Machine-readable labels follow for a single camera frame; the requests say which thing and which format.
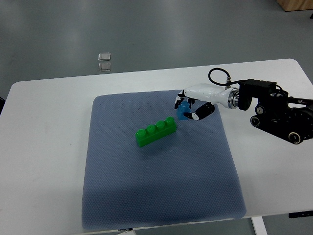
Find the small blue block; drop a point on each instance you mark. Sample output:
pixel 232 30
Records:
pixel 183 108

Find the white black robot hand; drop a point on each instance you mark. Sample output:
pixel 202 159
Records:
pixel 210 96

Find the white table leg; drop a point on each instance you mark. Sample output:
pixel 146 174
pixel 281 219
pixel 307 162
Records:
pixel 259 226

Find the wooden box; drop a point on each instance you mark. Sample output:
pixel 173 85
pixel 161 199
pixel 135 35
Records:
pixel 295 5

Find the blue-grey foam mat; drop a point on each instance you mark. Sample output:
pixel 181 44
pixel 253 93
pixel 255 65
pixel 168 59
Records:
pixel 187 176

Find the lower metal floor plate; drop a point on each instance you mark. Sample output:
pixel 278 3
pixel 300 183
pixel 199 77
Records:
pixel 104 66

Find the black table control panel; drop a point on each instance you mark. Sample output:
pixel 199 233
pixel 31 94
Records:
pixel 300 214

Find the metal floor plate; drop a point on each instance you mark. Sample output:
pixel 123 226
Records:
pixel 104 56
pixel 104 66

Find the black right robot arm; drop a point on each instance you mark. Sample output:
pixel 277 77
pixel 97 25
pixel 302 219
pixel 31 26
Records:
pixel 277 113

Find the black object left edge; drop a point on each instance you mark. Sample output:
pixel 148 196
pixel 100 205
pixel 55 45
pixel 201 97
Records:
pixel 2 103

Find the long green block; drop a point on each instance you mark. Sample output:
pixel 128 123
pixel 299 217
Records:
pixel 155 132

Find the upper metal floor plate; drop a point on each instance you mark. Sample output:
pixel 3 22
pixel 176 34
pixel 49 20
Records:
pixel 104 56

